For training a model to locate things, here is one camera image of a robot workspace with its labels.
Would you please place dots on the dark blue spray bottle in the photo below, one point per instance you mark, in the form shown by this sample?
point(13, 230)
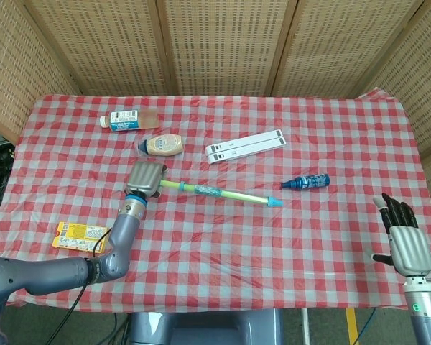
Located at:
point(309, 180)

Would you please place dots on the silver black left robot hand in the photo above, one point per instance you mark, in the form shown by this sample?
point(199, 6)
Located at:
point(145, 178)

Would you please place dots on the yellow cardboard box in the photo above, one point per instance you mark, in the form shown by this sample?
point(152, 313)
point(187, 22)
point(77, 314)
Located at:
point(72, 235)

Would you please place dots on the woven bamboo folding screen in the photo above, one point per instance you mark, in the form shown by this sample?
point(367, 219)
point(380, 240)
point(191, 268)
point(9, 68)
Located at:
point(222, 43)

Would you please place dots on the clear bottle with blue label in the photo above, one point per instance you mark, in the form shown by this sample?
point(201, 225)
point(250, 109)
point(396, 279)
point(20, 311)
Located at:
point(129, 120)

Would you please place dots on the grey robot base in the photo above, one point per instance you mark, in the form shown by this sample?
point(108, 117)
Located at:
point(204, 328)

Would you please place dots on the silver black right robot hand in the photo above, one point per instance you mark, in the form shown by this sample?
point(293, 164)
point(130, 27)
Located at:
point(411, 248)

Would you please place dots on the long green blue stick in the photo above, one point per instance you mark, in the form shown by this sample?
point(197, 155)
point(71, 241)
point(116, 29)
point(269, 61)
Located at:
point(237, 196)

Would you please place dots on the red white checked tablecloth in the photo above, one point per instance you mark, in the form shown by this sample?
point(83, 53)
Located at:
point(215, 251)

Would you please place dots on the beige squeeze sauce bottle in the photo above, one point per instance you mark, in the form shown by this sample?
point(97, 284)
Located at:
point(165, 144)

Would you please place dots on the white folding laptop stand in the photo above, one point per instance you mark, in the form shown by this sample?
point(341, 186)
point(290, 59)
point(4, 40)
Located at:
point(244, 147)

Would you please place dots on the white table leg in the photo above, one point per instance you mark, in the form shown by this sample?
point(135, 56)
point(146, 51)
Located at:
point(305, 327)

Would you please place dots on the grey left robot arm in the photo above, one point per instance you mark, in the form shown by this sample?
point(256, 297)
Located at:
point(129, 230)

